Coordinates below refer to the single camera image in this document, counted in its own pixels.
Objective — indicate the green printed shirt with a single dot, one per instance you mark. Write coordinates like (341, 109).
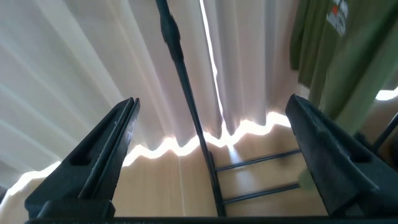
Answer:
(335, 56)

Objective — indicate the black clothes rack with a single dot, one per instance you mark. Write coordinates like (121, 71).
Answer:
(186, 84)

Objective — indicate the beige curtain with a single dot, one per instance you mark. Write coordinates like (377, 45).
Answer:
(77, 62)

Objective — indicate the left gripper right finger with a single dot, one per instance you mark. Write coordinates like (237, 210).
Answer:
(342, 174)

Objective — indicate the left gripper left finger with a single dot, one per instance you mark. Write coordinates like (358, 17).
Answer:
(84, 180)

